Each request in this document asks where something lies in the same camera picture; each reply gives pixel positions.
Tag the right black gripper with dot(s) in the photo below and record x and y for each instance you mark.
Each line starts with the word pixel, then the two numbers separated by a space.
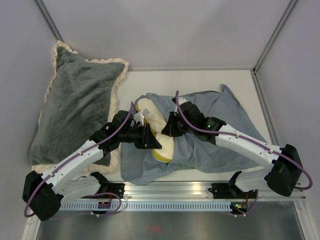
pixel 169 129

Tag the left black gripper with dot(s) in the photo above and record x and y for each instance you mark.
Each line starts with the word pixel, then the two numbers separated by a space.
pixel 147 140

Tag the cream pillow yellow edge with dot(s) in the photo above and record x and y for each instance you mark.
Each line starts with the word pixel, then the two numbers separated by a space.
pixel 157 122

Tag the patchwork and blue pillowcase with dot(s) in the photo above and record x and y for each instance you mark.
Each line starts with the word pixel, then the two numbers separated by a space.
pixel 194 160

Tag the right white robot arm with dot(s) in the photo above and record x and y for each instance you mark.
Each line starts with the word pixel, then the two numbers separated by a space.
pixel 281 166

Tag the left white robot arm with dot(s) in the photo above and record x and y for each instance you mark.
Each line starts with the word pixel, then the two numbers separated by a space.
pixel 44 193

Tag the grey plush pillow cream trim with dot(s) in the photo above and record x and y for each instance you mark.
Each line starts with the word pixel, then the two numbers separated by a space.
pixel 80 99

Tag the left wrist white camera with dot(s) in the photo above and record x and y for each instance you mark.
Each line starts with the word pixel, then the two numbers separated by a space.
pixel 140 116

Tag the wrist white camera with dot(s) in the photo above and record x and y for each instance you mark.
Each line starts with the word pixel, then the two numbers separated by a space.
pixel 180 101
pixel 140 116

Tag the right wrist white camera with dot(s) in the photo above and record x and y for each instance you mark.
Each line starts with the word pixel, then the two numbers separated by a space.
pixel 180 101

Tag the aluminium front rail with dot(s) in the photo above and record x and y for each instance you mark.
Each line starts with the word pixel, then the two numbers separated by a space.
pixel 191 191

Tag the aluminium rail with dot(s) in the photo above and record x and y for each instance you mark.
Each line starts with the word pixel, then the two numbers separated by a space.
pixel 191 191
pixel 270 125

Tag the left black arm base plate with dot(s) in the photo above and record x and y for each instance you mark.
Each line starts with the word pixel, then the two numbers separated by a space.
pixel 117 189

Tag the slotted white cable duct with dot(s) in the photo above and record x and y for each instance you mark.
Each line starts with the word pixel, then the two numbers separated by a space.
pixel 171 206

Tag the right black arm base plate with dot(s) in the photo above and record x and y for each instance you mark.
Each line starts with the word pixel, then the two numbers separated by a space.
pixel 221 190

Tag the right side aluminium rail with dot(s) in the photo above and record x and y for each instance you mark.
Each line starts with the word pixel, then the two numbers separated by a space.
pixel 270 125

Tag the right aluminium frame post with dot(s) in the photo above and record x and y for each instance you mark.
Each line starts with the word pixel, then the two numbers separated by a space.
pixel 275 34

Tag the aluminium frame post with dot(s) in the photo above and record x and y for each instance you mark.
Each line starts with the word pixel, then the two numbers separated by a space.
pixel 48 19
pixel 275 34

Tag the left aluminium frame post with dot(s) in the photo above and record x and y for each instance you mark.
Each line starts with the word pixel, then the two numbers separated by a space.
pixel 48 19

